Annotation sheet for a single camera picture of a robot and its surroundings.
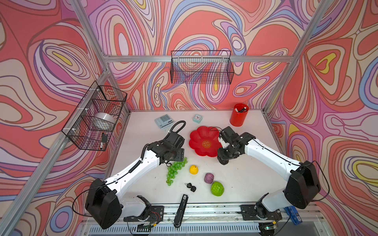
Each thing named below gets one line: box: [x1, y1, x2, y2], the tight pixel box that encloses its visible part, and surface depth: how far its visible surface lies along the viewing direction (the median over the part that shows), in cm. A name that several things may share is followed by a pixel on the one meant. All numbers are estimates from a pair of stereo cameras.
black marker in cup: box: [235, 106, 247, 113], surface depth 107 cm
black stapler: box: [173, 193, 189, 228], surface depth 71 cm
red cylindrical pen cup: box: [229, 102, 250, 127], surface depth 109 cm
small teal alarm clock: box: [192, 114, 203, 124], surface depth 114 cm
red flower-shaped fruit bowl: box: [189, 125, 222, 158], surface depth 103 cm
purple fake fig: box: [203, 172, 215, 184], surface depth 83 cm
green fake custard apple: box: [210, 180, 225, 197], surface depth 78 cm
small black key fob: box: [184, 182, 197, 193], surface depth 82 cm
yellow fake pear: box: [189, 165, 199, 176], surface depth 86 cm
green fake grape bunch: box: [165, 156, 188, 187], surface depth 86 cm
